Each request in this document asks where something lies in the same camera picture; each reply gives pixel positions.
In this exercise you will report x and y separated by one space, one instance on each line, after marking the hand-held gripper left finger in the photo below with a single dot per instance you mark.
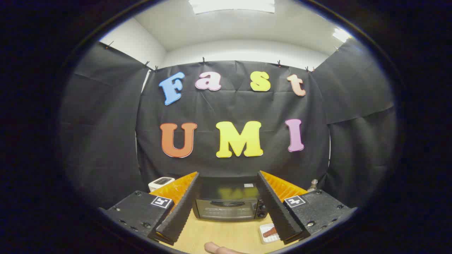
180 211

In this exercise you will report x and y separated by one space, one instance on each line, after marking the large ceiling light panel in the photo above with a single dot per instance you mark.
231 5

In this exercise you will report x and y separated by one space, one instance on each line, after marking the small ceiling light panel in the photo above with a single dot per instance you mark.
340 35

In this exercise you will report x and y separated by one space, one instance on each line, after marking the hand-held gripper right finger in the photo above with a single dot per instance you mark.
277 211

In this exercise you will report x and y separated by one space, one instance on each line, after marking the clear bottle with yellow label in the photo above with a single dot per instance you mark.
313 186

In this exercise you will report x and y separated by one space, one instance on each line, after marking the white plastic tray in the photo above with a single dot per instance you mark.
265 240

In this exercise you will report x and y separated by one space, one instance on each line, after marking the white toaster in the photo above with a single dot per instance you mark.
160 183

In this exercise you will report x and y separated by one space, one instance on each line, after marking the black toaster oven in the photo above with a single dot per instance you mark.
226 208

